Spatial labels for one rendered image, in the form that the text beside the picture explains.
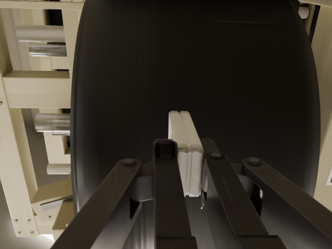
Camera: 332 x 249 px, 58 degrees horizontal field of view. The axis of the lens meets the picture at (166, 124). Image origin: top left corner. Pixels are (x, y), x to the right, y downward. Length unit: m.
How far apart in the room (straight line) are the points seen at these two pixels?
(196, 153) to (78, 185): 0.22
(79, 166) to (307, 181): 0.26
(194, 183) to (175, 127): 0.04
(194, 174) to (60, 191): 1.02
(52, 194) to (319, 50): 0.95
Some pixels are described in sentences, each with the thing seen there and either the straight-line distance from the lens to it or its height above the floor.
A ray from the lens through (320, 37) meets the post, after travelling 0.63.
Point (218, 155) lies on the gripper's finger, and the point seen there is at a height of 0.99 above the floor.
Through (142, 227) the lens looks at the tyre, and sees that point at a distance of 0.34.
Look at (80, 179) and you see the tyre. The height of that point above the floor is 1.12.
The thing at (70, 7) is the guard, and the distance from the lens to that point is 0.88.
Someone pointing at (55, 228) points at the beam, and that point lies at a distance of 1.06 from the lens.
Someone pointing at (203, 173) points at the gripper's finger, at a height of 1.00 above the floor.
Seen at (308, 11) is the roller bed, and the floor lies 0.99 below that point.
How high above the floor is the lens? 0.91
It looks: 27 degrees up
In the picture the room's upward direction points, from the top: 178 degrees counter-clockwise
